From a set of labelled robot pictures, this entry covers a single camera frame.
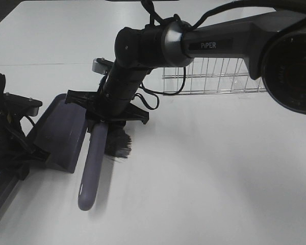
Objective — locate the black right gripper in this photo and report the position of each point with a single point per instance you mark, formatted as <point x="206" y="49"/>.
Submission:
<point x="100" y="108"/>

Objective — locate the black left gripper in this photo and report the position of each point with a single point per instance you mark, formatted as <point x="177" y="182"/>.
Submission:
<point x="18" y="151"/>

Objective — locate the purple plastic dustpan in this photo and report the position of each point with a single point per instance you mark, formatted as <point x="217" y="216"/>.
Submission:
<point x="62" y="129"/>

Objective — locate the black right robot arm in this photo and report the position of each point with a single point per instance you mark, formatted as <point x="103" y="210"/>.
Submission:
<point x="272" y="45"/>

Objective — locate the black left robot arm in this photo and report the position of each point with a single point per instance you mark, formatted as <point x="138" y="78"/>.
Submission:
<point x="25" y="124"/>

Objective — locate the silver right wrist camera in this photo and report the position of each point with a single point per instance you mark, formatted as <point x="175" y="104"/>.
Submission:
<point x="102" y="66"/>

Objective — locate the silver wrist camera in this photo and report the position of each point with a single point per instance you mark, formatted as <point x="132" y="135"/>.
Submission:
<point x="20" y="105"/>
<point x="102" y="66"/>

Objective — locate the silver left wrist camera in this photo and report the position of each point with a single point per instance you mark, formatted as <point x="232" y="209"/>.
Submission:
<point x="20" y="105"/>

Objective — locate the chrome wire dish rack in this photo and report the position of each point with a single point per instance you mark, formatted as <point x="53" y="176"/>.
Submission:
<point x="220" y="76"/>

